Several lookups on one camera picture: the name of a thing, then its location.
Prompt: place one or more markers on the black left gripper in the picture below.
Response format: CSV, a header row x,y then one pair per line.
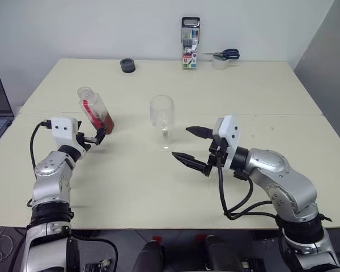
x,y
83,140

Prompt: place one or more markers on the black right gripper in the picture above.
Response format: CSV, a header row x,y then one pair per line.
x,y
217,157

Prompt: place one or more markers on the clear bottle with red label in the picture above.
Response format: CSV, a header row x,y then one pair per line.
x,y
97,113

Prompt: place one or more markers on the clear wine glass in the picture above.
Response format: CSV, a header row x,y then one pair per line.
x,y
162,110

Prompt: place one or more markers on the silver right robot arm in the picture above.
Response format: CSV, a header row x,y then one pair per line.
x,y
283,181

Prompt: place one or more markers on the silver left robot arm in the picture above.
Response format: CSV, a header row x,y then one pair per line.
x,y
49,181

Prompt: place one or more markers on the clear tape roll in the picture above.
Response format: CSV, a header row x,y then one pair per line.
x,y
220,64

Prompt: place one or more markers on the marker pen case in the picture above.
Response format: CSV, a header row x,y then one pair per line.
x,y
190,45

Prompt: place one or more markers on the dark rounded shape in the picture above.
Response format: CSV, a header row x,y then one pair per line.
x,y
150,256
221,253

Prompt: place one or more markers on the grey partition panel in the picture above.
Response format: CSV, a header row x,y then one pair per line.
x,y
328,79

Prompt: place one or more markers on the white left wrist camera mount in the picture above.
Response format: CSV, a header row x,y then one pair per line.
x,y
63,131

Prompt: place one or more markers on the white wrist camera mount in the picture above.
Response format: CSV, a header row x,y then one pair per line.
x,y
229,133
63,131

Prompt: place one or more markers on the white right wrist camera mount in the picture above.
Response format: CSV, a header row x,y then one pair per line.
x,y
229,133

